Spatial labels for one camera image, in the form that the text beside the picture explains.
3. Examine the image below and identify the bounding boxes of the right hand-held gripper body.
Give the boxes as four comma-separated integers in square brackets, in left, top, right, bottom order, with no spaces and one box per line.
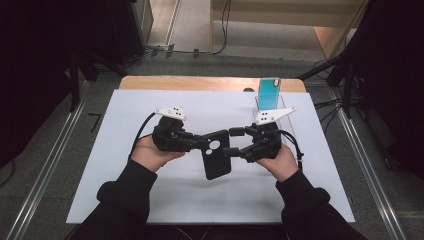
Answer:
[247,106,297,164]

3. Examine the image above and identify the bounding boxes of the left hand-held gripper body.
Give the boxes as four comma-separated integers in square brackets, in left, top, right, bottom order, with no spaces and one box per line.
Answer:
[151,106,192,154]

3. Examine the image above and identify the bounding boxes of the black phone case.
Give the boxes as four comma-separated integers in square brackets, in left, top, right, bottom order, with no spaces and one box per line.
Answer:
[199,129,233,181]

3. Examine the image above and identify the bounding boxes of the clear plastic rack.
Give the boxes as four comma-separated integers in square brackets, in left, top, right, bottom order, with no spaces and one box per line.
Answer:
[254,94,301,149]

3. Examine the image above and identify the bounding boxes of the blue phone case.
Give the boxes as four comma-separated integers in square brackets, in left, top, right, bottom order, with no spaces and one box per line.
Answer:
[257,77,282,112]

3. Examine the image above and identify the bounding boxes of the person's left hand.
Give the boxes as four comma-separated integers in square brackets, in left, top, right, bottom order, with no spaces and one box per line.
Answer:
[129,134,186,174]

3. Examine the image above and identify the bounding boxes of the person's right hand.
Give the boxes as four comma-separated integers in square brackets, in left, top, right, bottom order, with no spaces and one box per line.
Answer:
[255,143,300,183]

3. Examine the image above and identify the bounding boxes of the wooden table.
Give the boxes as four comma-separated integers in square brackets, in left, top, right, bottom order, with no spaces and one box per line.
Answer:
[118,75,307,93]

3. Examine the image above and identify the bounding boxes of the white board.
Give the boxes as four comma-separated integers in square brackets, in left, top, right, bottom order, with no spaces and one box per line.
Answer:
[65,88,356,224]

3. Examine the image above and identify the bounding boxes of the person's dark lap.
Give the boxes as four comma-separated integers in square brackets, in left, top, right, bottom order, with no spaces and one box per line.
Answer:
[146,223,284,240]

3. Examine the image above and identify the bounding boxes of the black tripod stand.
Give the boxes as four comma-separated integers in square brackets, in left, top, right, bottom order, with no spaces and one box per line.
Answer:
[297,49,359,120]

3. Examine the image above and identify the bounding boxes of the dark cabinet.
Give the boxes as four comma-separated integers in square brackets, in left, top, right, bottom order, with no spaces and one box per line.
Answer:
[105,0,154,66]

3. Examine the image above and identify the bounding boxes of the light wooden shelf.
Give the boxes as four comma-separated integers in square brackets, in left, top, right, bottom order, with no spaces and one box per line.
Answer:
[208,0,368,62]

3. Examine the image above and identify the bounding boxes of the black curtain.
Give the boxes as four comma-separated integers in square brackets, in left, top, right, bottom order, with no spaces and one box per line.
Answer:
[0,0,113,169]
[346,0,424,179]

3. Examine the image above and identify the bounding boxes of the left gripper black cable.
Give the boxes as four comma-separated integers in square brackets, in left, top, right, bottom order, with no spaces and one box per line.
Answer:
[128,111,157,160]

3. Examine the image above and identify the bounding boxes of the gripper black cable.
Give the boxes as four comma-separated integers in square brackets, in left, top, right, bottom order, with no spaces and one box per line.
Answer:
[279,129,305,172]
[128,111,157,160]

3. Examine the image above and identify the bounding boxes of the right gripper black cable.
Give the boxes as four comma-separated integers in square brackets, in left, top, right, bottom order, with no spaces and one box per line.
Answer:
[279,129,305,172]

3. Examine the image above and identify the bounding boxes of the black floor cables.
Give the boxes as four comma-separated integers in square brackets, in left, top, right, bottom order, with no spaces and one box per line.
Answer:
[313,96,348,134]

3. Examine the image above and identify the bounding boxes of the metal floor rail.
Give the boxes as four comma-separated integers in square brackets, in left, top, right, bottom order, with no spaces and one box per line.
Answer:
[329,89,407,240]
[5,99,86,240]

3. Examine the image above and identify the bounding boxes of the black hanging cable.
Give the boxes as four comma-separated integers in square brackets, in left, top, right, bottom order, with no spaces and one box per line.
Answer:
[211,0,233,56]

